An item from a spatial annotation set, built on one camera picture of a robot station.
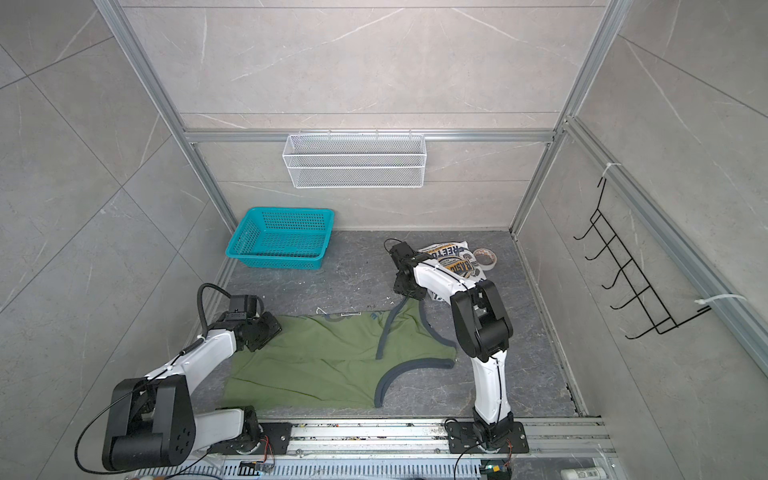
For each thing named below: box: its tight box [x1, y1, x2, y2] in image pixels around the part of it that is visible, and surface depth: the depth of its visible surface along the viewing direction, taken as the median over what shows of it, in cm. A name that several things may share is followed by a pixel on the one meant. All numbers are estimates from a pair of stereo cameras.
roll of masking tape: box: [473, 247, 498, 271], surface depth 113 cm
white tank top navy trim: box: [418, 240, 487, 281], surface depth 109 cm
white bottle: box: [560, 467, 608, 480], surface depth 69 cm
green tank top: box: [224, 299, 457, 408], surface depth 88 cm
